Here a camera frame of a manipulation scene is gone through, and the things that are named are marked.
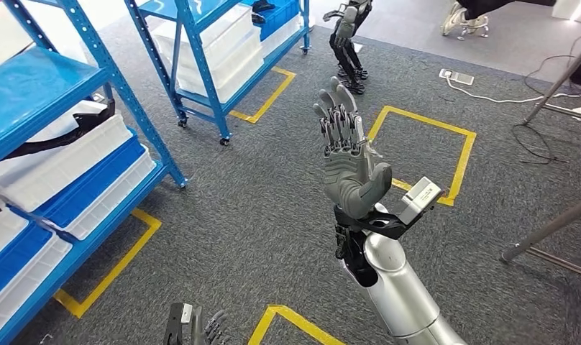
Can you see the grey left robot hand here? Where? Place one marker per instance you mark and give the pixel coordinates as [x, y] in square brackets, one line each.
[209, 333]

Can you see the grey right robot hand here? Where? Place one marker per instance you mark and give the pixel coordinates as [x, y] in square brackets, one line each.
[345, 171]

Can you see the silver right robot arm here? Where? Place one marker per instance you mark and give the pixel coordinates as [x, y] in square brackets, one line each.
[405, 295]

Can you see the blue metal shelf rack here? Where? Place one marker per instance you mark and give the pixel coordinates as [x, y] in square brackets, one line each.
[33, 90]
[197, 57]

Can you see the black humanoid robot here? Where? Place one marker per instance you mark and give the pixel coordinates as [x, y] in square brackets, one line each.
[347, 52]

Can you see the yellow floor tape square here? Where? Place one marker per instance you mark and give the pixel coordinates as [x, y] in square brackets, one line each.
[470, 137]

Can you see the white power strip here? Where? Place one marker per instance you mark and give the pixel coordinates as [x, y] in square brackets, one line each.
[457, 77]

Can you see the large white plastic crate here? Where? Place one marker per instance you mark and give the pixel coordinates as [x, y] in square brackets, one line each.
[238, 47]

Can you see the office chair base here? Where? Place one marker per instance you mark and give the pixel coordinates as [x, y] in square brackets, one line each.
[476, 29]

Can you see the grey metal stand leg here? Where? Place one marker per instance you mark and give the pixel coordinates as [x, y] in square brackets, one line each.
[557, 85]
[547, 228]

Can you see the person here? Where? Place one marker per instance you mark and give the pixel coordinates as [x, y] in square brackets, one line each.
[486, 7]

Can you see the white box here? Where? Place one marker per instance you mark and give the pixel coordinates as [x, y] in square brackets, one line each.
[576, 9]

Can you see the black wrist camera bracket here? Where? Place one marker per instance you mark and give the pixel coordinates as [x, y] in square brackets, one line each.
[381, 226]

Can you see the yellow floor tape frame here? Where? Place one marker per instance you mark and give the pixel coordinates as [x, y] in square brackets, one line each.
[274, 312]

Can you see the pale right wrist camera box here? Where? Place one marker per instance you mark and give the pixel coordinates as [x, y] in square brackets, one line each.
[419, 200]

